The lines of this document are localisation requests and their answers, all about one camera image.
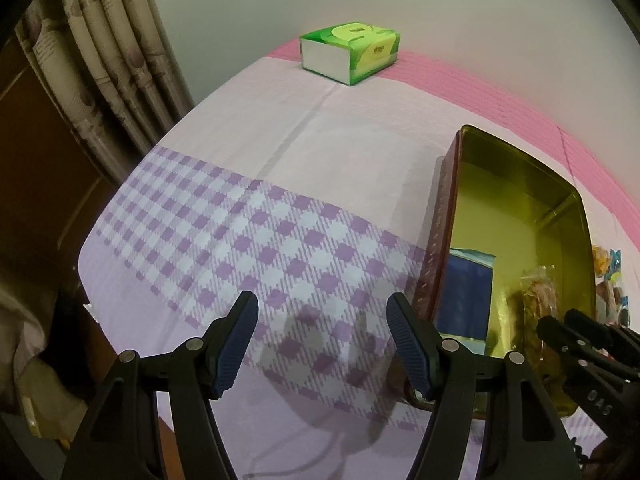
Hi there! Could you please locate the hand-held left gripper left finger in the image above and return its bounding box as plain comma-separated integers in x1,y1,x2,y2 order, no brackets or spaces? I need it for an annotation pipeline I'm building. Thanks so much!
60,290,261,480

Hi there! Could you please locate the green tissue pack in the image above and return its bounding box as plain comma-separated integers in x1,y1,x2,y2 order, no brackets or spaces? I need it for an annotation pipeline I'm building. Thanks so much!
299,21,402,86

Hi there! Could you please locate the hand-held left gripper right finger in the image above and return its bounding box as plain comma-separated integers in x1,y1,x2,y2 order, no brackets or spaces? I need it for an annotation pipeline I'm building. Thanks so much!
386,292,583,480

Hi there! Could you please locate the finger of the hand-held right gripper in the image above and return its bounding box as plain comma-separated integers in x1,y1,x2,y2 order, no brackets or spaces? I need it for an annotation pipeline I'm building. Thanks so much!
537,315,640,426
565,308,640,361

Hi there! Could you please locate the dark blue snack packet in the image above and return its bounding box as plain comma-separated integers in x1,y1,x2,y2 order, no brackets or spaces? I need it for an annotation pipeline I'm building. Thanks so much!
435,247,496,356

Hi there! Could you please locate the brown wooden cabinet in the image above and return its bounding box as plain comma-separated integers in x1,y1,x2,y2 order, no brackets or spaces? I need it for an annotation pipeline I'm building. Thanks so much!
0,35,121,311

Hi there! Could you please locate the gold metal tin box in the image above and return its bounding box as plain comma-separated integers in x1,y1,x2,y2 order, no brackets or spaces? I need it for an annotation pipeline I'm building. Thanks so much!
414,124,597,418

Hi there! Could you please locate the clear brown cookie packet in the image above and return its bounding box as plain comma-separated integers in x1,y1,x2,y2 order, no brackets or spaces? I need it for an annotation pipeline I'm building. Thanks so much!
517,265,566,361

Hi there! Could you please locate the pink purple checked tablecloth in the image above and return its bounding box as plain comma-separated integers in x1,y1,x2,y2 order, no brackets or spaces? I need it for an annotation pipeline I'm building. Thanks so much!
77,40,640,480

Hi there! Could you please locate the beige patterned curtain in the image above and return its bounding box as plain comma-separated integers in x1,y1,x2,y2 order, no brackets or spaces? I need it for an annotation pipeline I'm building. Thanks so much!
15,0,196,186

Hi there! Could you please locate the beige cloth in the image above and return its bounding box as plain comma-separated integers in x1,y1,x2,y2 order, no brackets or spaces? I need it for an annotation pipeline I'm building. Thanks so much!
0,280,101,441

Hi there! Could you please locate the orange snack packet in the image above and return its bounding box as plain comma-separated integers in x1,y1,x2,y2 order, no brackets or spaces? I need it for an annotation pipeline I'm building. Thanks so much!
592,246,612,278

